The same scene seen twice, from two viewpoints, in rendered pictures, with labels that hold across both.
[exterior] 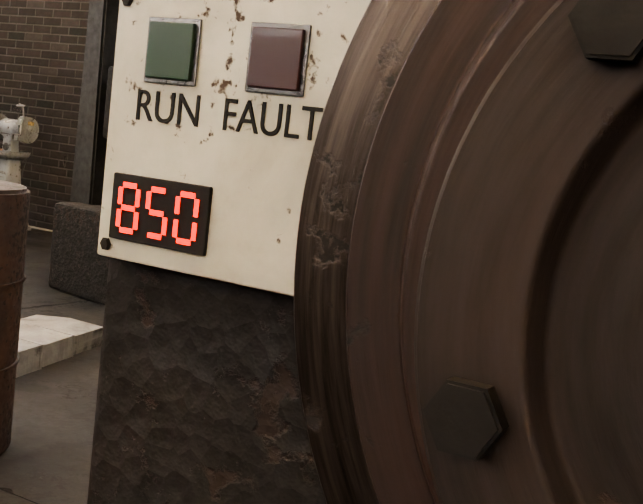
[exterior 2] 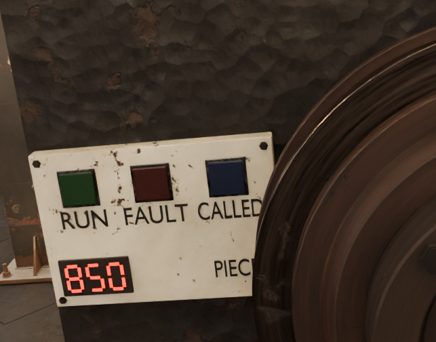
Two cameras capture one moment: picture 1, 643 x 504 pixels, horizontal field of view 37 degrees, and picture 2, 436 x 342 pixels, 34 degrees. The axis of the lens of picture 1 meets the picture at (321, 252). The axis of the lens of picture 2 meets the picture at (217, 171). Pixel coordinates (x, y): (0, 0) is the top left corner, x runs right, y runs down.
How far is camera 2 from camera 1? 38 cm
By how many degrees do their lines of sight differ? 24
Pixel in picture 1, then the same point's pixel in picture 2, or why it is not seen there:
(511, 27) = (363, 231)
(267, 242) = (171, 276)
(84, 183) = not seen: outside the picture
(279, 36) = (151, 172)
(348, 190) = (276, 288)
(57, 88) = not seen: outside the picture
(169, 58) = (79, 194)
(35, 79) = not seen: outside the picture
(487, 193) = (395, 321)
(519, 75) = (400, 279)
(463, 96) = (347, 260)
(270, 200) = (167, 255)
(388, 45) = (283, 223)
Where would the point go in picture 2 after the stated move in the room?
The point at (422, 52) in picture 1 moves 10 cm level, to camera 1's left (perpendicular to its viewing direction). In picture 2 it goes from (311, 234) to (201, 265)
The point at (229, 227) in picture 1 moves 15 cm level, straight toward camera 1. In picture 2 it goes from (144, 274) to (210, 328)
